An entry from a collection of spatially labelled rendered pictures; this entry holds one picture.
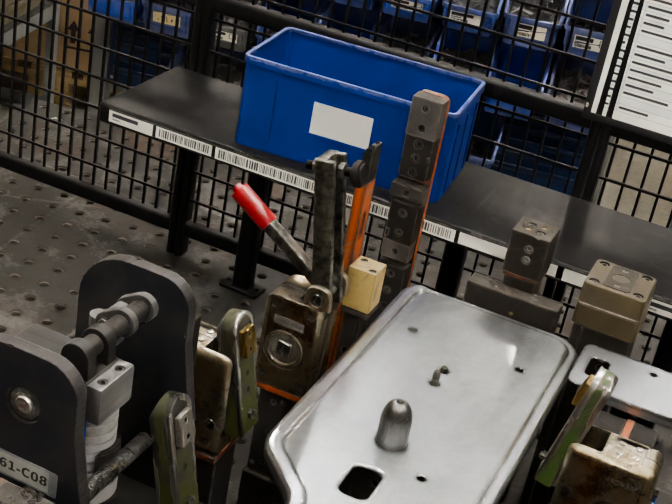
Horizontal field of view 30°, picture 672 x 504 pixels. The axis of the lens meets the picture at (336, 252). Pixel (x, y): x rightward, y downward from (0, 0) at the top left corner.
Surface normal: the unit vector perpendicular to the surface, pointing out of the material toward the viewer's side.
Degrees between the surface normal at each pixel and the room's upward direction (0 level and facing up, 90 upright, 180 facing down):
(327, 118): 90
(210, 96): 0
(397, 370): 0
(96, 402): 90
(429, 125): 90
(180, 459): 78
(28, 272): 0
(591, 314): 89
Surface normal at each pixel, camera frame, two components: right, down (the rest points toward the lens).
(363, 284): -0.41, 0.37
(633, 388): 0.17, -0.87
